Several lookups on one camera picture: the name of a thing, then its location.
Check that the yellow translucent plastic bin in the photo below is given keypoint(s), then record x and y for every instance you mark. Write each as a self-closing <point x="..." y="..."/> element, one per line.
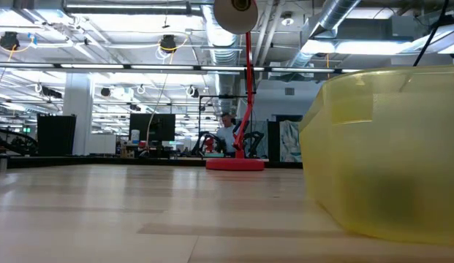
<point x="387" y="153"/>

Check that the black neighbouring robot arm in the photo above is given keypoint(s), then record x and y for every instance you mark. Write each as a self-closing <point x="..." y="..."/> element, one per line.
<point x="255" y="140"/>
<point x="206" y="140"/>

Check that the person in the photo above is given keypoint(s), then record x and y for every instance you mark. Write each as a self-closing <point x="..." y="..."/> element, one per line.
<point x="226" y="133"/>

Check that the dark partition panel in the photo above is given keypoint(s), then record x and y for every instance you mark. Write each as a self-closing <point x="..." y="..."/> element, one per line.
<point x="273" y="140"/>

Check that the red desk lamp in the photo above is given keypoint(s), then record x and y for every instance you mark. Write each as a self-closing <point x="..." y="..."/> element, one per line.
<point x="248" y="73"/>

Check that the black monitor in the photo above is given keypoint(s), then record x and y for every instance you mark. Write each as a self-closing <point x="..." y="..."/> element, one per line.
<point x="157" y="126"/>

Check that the white square column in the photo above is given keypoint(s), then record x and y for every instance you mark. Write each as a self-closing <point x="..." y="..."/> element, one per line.
<point x="78" y="109"/>

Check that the black upright panel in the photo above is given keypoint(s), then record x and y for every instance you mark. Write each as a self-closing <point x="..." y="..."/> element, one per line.
<point x="55" y="133"/>

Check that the black metal frame rig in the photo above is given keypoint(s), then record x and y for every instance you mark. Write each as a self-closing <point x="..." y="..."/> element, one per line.
<point x="219" y="96"/>

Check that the silver spiral air duct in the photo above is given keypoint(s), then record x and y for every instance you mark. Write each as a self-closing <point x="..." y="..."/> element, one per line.
<point x="336" y="12"/>
<point x="223" y="55"/>

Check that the long light rail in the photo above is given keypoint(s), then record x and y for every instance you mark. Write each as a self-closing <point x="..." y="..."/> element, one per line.
<point x="102" y="66"/>

